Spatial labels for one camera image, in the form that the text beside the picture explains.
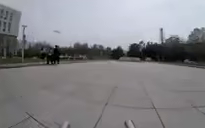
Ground pale lamp pole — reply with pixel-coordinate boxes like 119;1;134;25
20;24;28;64

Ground tall chimney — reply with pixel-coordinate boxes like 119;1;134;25
159;27;165;45

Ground grey concrete slab pavement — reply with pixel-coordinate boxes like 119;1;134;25
0;59;205;128

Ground grass strip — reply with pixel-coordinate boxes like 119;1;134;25
0;56;48;66

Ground robot's own part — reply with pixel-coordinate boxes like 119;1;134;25
60;120;71;128
124;119;137;128

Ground white multi-storey building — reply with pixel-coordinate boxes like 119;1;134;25
0;0;23;58

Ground group of people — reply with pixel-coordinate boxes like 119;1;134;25
39;44;62;66

